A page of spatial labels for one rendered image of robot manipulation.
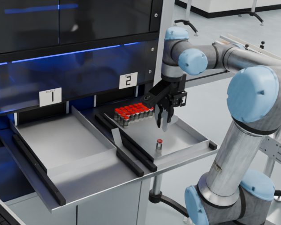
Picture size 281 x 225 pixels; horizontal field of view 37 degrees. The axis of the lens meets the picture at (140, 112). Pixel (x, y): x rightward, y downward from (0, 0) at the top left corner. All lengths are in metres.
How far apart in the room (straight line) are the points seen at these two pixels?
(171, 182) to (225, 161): 1.78
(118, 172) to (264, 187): 0.48
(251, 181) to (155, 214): 1.39
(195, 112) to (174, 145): 2.11
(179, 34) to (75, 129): 0.57
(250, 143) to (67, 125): 0.85
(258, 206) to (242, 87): 0.45
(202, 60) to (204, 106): 2.58
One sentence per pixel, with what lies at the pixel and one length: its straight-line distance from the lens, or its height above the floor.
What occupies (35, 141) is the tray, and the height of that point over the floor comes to 0.88.
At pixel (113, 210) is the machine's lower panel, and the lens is 2.09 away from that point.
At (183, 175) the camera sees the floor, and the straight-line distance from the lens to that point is 2.90.
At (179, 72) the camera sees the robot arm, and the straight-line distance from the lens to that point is 1.36.
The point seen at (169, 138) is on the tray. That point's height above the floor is 0.88.
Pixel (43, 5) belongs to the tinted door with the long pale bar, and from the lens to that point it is 1.43.
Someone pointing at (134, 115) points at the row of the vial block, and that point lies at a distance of 1.67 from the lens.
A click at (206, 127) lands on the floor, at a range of 3.49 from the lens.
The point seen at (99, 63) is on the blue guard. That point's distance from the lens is 1.59.
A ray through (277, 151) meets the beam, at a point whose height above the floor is 0.49.
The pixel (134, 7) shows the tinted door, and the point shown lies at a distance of 1.61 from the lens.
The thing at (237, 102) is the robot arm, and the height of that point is 1.34.
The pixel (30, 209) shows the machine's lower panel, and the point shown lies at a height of 0.52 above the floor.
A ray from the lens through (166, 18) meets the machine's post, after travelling 1.71.
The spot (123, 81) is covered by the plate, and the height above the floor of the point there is 1.02.
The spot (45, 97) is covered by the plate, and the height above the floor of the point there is 1.02.
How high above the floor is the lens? 1.75
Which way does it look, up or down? 29 degrees down
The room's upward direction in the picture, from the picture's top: 6 degrees clockwise
